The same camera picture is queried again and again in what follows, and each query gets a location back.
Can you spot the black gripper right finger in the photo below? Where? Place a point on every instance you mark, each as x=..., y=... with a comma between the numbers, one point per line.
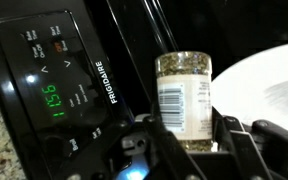
x=240, y=150

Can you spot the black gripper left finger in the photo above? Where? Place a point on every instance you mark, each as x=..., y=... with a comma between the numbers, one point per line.
x=157, y=146

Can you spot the glass herb spice bottle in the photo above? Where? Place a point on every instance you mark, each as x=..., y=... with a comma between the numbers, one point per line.
x=190, y=103

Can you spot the black electric stove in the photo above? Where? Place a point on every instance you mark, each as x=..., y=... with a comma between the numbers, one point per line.
x=67, y=83

